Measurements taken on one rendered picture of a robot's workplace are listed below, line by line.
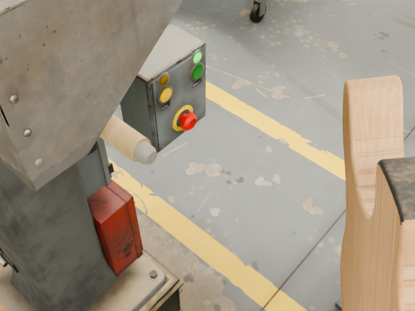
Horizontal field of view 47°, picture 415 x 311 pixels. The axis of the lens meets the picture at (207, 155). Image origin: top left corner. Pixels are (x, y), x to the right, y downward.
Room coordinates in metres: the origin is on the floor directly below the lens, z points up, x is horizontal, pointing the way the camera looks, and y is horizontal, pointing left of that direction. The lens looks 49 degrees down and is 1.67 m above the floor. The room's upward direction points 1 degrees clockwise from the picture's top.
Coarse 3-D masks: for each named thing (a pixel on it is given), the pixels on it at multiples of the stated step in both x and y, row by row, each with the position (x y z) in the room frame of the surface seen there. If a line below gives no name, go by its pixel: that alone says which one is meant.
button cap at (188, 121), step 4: (180, 116) 0.71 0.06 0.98; (184, 116) 0.70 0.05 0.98; (188, 116) 0.69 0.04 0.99; (192, 116) 0.70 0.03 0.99; (180, 120) 0.70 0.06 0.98; (184, 120) 0.69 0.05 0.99; (188, 120) 0.69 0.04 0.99; (192, 120) 0.69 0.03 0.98; (184, 124) 0.68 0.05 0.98; (188, 124) 0.68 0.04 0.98; (192, 124) 0.69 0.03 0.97; (184, 128) 0.68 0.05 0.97; (188, 128) 0.68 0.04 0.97
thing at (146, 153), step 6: (138, 144) 0.37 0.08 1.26; (144, 144) 0.37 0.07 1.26; (150, 144) 0.38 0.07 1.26; (138, 150) 0.37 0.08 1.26; (144, 150) 0.36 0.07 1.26; (150, 150) 0.37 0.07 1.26; (138, 156) 0.36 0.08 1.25; (144, 156) 0.36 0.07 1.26; (150, 156) 0.36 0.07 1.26; (156, 156) 0.37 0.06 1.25; (144, 162) 0.36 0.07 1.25; (150, 162) 0.36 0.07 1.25
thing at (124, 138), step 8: (112, 120) 0.41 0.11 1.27; (120, 120) 0.41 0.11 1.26; (104, 128) 0.40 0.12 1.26; (112, 128) 0.40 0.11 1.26; (120, 128) 0.39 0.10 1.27; (128, 128) 0.40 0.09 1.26; (104, 136) 0.39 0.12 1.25; (112, 136) 0.39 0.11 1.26; (120, 136) 0.38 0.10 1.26; (128, 136) 0.38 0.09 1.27; (136, 136) 0.38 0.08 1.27; (144, 136) 0.39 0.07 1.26; (112, 144) 0.38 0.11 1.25; (120, 144) 0.38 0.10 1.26; (128, 144) 0.37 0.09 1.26; (136, 144) 0.37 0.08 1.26; (128, 152) 0.37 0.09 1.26; (136, 160) 0.37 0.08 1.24
